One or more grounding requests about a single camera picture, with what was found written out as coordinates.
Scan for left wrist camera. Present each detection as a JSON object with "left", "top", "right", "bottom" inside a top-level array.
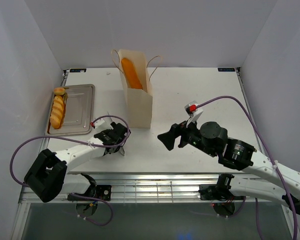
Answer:
[{"left": 90, "top": 117, "right": 113, "bottom": 134}]

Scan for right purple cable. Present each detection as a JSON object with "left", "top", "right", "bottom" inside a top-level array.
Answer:
[{"left": 197, "top": 95, "right": 298, "bottom": 240}]

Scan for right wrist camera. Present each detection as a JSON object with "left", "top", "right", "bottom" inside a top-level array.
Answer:
[{"left": 184, "top": 101, "right": 203, "bottom": 127}]

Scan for aluminium frame rail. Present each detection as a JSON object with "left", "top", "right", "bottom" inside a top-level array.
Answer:
[{"left": 19, "top": 172, "right": 291, "bottom": 205}]

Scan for purple cable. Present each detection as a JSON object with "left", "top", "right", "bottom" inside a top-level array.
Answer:
[
  {"left": 9, "top": 115, "right": 131, "bottom": 186},
  {"left": 197, "top": 95, "right": 298, "bottom": 240}
]

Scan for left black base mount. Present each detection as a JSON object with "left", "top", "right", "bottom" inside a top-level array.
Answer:
[{"left": 67, "top": 185, "right": 112, "bottom": 201}]

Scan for beige paper bag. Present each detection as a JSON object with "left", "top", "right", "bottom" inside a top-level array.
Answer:
[{"left": 111, "top": 49, "right": 162, "bottom": 129}]

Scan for long orange bread loaf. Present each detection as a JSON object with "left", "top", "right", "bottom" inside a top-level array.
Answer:
[{"left": 121, "top": 58, "right": 143, "bottom": 90}]

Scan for striped baguette bread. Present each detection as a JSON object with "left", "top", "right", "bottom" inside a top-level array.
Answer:
[{"left": 49, "top": 95, "right": 65, "bottom": 129}]

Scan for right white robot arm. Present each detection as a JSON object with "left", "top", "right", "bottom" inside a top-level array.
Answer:
[{"left": 157, "top": 121, "right": 300, "bottom": 215}]

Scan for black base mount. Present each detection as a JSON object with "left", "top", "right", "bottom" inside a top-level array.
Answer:
[
  {"left": 198, "top": 184, "right": 244, "bottom": 202},
  {"left": 67, "top": 185, "right": 112, "bottom": 201}
]

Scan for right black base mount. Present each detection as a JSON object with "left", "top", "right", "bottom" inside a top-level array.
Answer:
[{"left": 198, "top": 184, "right": 244, "bottom": 202}]

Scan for metal tongs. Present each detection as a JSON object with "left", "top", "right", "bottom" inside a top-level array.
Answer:
[{"left": 98, "top": 120, "right": 127, "bottom": 156}]

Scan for small round bun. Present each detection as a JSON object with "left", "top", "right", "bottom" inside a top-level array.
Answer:
[{"left": 53, "top": 87, "right": 66, "bottom": 96}]

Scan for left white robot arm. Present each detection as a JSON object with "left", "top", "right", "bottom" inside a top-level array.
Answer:
[{"left": 24, "top": 122, "right": 129, "bottom": 203}]

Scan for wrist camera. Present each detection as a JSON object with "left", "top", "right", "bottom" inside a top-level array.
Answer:
[
  {"left": 184, "top": 101, "right": 203, "bottom": 127},
  {"left": 90, "top": 117, "right": 113, "bottom": 134}
]

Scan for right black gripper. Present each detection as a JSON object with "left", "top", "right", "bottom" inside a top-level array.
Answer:
[{"left": 157, "top": 115, "right": 217, "bottom": 158}]

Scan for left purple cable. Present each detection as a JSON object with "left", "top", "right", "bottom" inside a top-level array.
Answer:
[{"left": 9, "top": 115, "right": 131, "bottom": 186}]

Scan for metal tray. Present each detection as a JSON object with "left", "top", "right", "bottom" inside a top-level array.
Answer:
[{"left": 45, "top": 84, "right": 96, "bottom": 136}]

